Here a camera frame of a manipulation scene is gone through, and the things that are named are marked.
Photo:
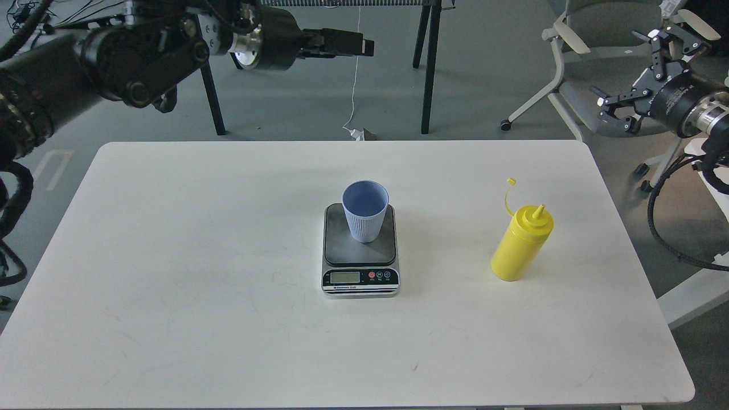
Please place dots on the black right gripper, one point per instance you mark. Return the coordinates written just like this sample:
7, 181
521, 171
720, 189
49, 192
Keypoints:
687, 104

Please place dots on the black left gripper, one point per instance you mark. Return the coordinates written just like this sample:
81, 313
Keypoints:
277, 41

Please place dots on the blue plastic cup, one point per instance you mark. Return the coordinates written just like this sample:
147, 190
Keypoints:
365, 203

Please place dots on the yellow squeeze bottle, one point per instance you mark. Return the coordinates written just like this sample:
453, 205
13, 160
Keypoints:
529, 228

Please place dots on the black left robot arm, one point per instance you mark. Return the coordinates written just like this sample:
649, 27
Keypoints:
138, 58

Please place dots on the digital kitchen scale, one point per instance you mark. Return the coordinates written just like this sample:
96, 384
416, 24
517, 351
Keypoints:
351, 269

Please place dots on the grey office chair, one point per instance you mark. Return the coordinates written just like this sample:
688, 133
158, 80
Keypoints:
593, 45

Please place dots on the black legged background table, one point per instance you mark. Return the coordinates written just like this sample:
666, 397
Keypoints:
223, 21

